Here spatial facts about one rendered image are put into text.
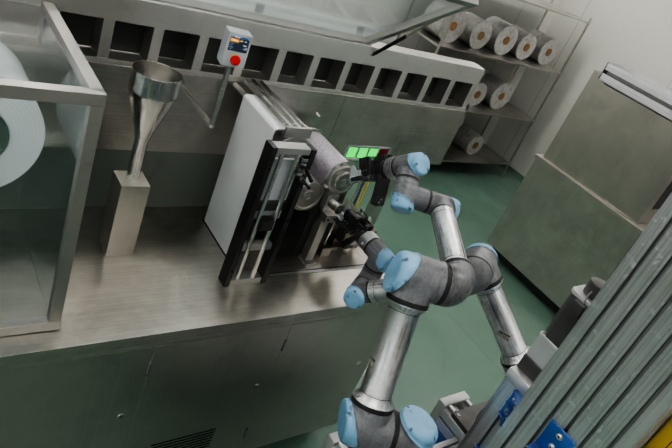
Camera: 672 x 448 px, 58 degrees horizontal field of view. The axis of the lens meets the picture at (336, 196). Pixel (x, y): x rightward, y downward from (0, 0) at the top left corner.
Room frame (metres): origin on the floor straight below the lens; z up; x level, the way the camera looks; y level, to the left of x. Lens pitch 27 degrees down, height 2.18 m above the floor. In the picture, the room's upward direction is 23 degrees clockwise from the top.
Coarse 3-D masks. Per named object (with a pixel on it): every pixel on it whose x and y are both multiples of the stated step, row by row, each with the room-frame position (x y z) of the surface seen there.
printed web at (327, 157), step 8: (280, 136) 1.82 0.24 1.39; (312, 136) 2.13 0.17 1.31; (320, 136) 2.15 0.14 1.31; (312, 144) 2.09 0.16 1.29; (320, 144) 2.09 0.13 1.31; (328, 144) 2.11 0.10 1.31; (320, 152) 2.05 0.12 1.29; (328, 152) 2.05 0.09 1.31; (336, 152) 2.07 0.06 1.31; (320, 160) 2.02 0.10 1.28; (328, 160) 2.01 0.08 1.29; (336, 160) 2.01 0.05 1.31; (344, 160) 2.03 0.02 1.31; (312, 168) 2.03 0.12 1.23; (320, 168) 2.00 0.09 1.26; (328, 168) 1.98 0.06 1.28; (320, 176) 1.99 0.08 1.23; (320, 184) 1.98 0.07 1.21
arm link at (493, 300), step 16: (480, 256) 1.73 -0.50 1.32; (496, 256) 1.81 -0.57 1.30; (496, 272) 1.75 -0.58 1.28; (496, 288) 1.73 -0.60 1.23; (496, 304) 1.72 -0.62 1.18; (496, 320) 1.71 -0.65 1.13; (512, 320) 1.73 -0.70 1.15; (496, 336) 1.72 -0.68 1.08; (512, 336) 1.70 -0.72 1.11; (512, 352) 1.69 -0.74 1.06
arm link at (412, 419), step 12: (408, 408) 1.26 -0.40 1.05; (420, 408) 1.28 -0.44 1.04; (396, 420) 1.21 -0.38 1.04; (408, 420) 1.21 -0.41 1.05; (420, 420) 1.24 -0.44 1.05; (432, 420) 1.26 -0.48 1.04; (396, 432) 1.18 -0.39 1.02; (408, 432) 1.19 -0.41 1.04; (420, 432) 1.19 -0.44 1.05; (432, 432) 1.22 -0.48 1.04; (396, 444) 1.17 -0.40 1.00; (408, 444) 1.18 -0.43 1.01; (420, 444) 1.18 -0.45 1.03; (432, 444) 1.20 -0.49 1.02
